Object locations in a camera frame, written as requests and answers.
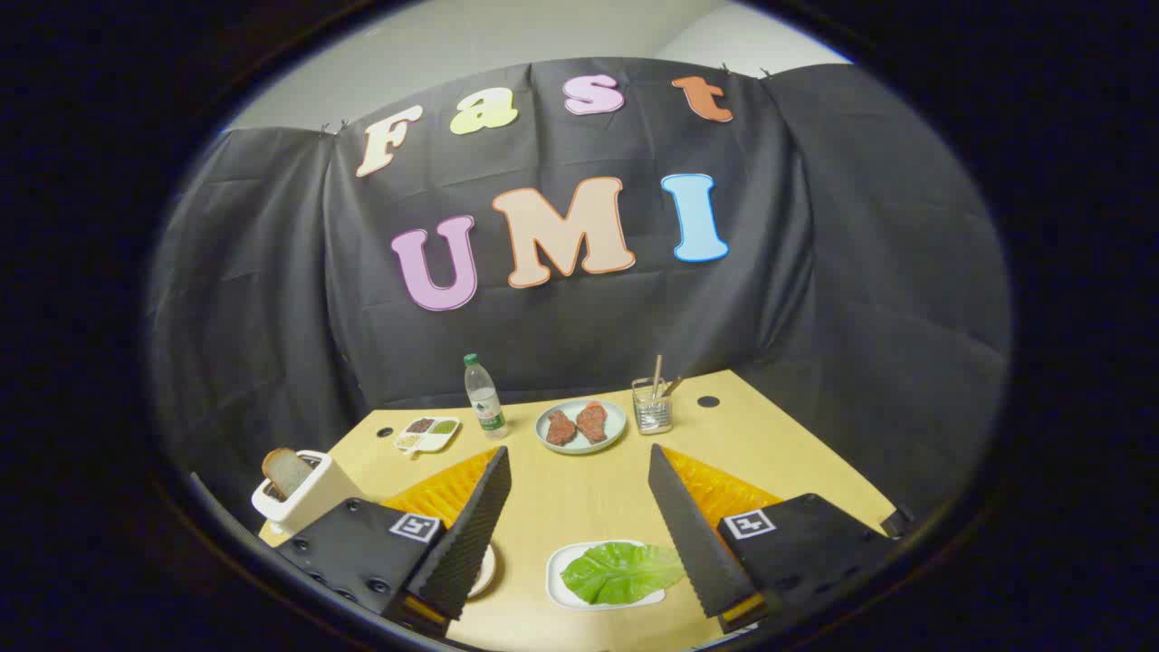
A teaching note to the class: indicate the white divided dish of beans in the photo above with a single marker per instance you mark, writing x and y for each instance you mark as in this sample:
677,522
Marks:
426,435

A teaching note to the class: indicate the green lettuce leaf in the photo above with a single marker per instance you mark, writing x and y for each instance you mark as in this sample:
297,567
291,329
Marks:
620,572

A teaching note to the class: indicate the white square plate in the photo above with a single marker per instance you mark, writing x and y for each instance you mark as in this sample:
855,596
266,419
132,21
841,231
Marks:
557,589

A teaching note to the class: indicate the white toaster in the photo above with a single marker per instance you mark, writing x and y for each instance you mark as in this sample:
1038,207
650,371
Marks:
312,498

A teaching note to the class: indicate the clear water bottle green cap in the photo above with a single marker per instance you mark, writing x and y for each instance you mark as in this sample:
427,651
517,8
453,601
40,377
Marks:
485,403

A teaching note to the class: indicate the wooden spoon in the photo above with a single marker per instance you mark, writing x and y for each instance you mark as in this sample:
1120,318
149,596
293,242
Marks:
674,387

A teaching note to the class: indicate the wooden chopstick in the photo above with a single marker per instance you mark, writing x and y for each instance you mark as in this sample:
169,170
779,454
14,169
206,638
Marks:
657,371

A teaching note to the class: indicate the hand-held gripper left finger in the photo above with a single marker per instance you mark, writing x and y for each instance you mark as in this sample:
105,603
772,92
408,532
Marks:
475,534

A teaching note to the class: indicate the light blue plate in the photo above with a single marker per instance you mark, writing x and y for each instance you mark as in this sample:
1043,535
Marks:
584,445

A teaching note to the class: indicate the clear glass utensil holder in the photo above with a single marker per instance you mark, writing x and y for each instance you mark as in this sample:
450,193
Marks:
652,412

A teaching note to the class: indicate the round white plate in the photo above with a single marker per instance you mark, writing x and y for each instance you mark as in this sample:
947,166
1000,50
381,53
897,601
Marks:
485,572

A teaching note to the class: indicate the brown meat slice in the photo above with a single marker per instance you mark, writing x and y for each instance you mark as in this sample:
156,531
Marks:
592,423
560,428

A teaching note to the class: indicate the toasted bread slice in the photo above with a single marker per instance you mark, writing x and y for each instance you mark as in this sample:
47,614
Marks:
288,471

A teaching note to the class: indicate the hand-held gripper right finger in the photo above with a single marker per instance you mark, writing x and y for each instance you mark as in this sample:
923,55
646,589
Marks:
688,534

